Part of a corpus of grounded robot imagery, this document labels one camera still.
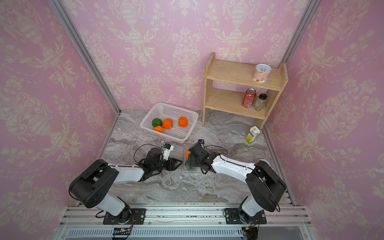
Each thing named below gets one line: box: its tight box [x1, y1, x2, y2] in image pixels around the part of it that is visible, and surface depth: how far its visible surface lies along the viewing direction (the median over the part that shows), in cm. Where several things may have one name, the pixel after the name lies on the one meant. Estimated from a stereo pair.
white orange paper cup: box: [252, 63, 272, 84], surface depth 74 cm
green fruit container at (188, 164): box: [185, 160, 193, 168], surface depth 82 cm
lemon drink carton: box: [245, 125, 261, 145], surface depth 96 cm
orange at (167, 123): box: [163, 118, 174, 130], surface depth 108 cm
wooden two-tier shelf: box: [202, 52, 289, 130], surface depth 87 cm
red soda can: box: [241, 87, 257, 108], surface depth 89 cm
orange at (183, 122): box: [178, 116, 189, 128], surface depth 110 cm
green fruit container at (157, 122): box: [152, 118, 163, 128], surface depth 108 cm
